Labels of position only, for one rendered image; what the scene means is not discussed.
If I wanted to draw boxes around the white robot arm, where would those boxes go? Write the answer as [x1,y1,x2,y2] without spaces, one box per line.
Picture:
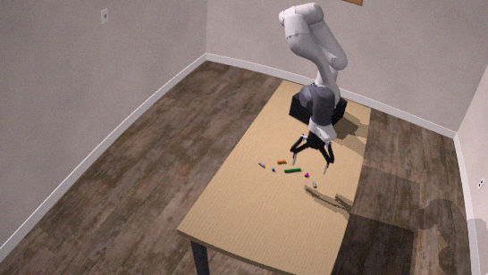
[279,3,348,142]

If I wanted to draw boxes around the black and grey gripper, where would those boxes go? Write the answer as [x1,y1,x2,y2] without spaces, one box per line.
[290,130,334,174]

